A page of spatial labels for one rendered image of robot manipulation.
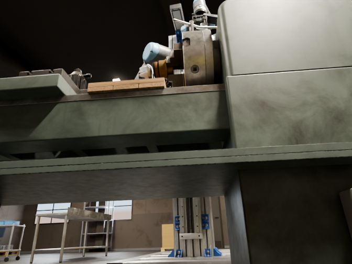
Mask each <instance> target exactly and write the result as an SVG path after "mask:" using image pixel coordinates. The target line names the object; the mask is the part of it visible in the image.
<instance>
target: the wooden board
mask: <svg viewBox="0 0 352 264"><path fill-rule="evenodd" d="M160 88H166V83H165V80H164V78H152V79H139V80H125V81H111V82H97V83H88V88H87V92H88V93H89V94H90V93H104V92H118V91H132V90H146V89H160Z"/></svg>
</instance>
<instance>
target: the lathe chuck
mask: <svg viewBox="0 0 352 264"><path fill-rule="evenodd" d="M185 39H189V40H190V45H189V46H188V47H186V46H183V62H184V77H185V86H197V85H206V63H205V47H204V36H203V31H202V30H196V31H184V32H182V41H183V40H185ZM193 65H197V66H198V67H199V71H198V72H197V73H193V72H192V71H191V67H192V66H193Z"/></svg>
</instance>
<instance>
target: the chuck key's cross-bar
mask: <svg viewBox="0 0 352 264"><path fill-rule="evenodd" d="M173 21H174V22H178V23H181V24H185V25H188V26H189V25H190V23H187V22H184V21H181V20H177V19H173ZM194 27H195V28H199V29H216V27H217V26H197V25H194Z"/></svg>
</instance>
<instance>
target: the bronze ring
mask: <svg viewBox="0 0 352 264"><path fill-rule="evenodd" d="M153 73H154V77H155V78H160V77H161V78H167V79H168V75H170V74H174V71H173V67H167V64H166V59H165V60H159V62H153Z"/></svg>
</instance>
